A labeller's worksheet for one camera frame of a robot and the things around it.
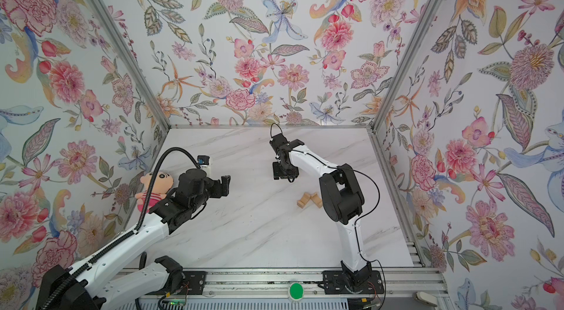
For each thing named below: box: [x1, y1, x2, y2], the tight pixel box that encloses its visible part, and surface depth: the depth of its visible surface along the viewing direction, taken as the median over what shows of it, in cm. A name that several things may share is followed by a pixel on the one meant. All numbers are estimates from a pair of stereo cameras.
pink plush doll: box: [134, 171, 175, 214], surface depth 92 cm
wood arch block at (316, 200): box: [309, 192, 323, 209], surface depth 95 cm
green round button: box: [288, 282, 305, 302], surface depth 66 cm
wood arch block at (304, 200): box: [296, 192, 311, 209], surface depth 95 cm
